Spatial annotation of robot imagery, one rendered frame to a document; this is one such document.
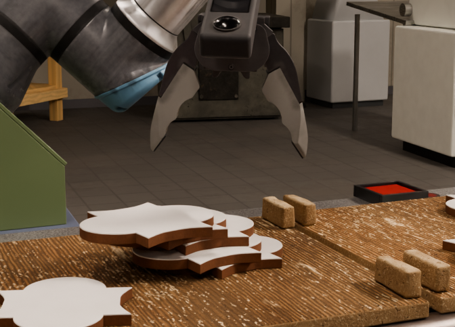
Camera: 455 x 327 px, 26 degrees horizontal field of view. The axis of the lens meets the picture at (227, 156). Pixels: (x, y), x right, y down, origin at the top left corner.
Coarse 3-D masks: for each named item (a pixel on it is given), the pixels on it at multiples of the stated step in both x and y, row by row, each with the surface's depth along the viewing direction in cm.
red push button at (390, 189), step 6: (378, 186) 141; (384, 186) 141; (390, 186) 141; (396, 186) 141; (402, 186) 141; (378, 192) 137; (384, 192) 137; (390, 192) 137; (396, 192) 137; (402, 192) 137
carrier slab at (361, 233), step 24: (336, 216) 121; (360, 216) 121; (384, 216) 121; (408, 216) 121; (432, 216) 121; (336, 240) 110; (360, 240) 110; (384, 240) 110; (408, 240) 110; (432, 240) 110; (360, 264) 104
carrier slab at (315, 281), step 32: (256, 224) 117; (0, 256) 104; (32, 256) 104; (64, 256) 104; (96, 256) 104; (128, 256) 104; (288, 256) 104; (320, 256) 104; (0, 288) 94; (160, 288) 94; (192, 288) 94; (224, 288) 94; (256, 288) 94; (288, 288) 94; (320, 288) 94; (352, 288) 94; (384, 288) 94; (160, 320) 85; (192, 320) 85; (224, 320) 85; (256, 320) 85; (288, 320) 85; (320, 320) 86; (352, 320) 87; (384, 320) 89
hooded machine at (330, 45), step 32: (320, 0) 901; (352, 0) 878; (320, 32) 892; (352, 32) 879; (384, 32) 892; (320, 64) 896; (352, 64) 885; (384, 64) 898; (320, 96) 901; (352, 96) 891; (384, 96) 904
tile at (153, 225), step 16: (128, 208) 103; (144, 208) 103; (160, 208) 103; (176, 208) 103; (192, 208) 103; (80, 224) 96; (96, 224) 96; (112, 224) 96; (128, 224) 96; (144, 224) 96; (160, 224) 96; (176, 224) 96; (192, 224) 96; (208, 224) 98; (96, 240) 93; (112, 240) 93; (128, 240) 93; (144, 240) 92; (160, 240) 93
